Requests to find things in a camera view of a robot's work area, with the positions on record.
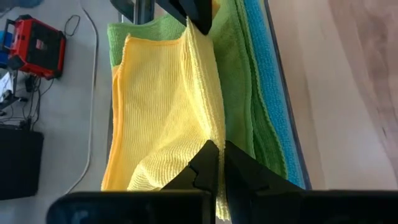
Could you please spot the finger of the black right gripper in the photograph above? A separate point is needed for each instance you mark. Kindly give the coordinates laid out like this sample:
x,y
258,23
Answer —
x,y
199,14

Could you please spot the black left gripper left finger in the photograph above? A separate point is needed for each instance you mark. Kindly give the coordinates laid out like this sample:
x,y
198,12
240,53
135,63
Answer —
x,y
199,174

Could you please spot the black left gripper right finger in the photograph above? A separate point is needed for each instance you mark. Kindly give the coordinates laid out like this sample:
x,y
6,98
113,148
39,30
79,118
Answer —
x,y
245,177

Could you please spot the yellow microfiber towel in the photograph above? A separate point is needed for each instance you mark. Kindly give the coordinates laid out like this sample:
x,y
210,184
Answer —
x,y
168,109

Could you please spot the green microfiber towel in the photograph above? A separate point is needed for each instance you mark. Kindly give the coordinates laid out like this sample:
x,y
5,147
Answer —
x,y
233,77

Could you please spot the blue microfiber towel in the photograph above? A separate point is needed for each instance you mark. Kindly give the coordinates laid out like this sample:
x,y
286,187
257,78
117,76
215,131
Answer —
x,y
273,93

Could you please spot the clear plastic bin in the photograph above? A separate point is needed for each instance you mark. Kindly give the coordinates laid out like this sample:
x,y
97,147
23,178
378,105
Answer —
x,y
287,102

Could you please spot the red and black machine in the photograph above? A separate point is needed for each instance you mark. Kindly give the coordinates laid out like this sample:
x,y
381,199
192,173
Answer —
x,y
37,46

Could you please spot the black floor box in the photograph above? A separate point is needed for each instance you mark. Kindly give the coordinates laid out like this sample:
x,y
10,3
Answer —
x,y
18,161

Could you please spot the black aluminium table frame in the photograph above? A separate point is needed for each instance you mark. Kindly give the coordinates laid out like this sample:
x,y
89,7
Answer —
x,y
136,11

